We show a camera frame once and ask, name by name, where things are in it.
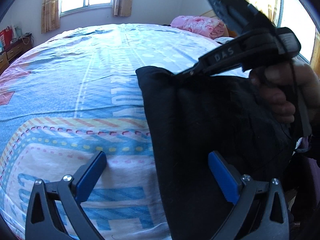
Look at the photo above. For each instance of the patterned pink blue bed sheet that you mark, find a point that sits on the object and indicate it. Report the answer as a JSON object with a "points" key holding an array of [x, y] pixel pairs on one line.
{"points": [[75, 92]]}

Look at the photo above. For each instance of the cream wooden bed headboard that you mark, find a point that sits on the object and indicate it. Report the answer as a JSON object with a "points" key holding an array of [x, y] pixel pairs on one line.
{"points": [[231, 33]]}

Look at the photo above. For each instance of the brown wooden desk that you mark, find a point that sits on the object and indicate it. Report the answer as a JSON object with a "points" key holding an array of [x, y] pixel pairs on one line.
{"points": [[12, 55]]}

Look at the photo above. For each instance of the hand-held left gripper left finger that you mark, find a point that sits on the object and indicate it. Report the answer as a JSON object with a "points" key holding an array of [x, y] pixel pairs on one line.
{"points": [[91, 175]]}

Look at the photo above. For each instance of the person's dark clothing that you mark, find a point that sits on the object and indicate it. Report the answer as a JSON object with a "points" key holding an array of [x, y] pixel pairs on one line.
{"points": [[310, 170]]}

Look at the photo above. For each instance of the pale teal bag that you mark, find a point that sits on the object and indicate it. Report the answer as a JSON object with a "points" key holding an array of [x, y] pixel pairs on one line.
{"points": [[16, 32]]}

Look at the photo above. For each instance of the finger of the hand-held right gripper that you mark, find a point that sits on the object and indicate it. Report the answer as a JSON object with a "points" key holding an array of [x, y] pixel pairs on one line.
{"points": [[191, 72], [221, 56]]}

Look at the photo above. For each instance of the folded pink floral blanket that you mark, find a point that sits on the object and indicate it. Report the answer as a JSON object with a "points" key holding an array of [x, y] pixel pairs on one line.
{"points": [[197, 25]]}

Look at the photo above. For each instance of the black pants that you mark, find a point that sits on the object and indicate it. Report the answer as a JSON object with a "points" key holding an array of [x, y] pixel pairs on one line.
{"points": [[200, 130]]}

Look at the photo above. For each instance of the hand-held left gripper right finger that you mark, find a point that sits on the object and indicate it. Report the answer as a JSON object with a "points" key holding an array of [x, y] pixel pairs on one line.
{"points": [[223, 176]]}

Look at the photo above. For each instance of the large bright window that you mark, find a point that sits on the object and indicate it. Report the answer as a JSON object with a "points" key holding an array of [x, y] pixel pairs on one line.
{"points": [[295, 17]]}

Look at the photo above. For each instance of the person's right hand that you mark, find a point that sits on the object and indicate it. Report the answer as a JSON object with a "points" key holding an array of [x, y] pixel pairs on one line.
{"points": [[277, 97]]}

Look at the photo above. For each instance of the red paper bag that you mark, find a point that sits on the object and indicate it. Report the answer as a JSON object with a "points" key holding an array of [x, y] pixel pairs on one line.
{"points": [[5, 38]]}

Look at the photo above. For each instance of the grey patterned pillow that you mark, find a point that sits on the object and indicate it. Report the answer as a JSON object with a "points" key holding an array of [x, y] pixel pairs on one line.
{"points": [[225, 40]]}

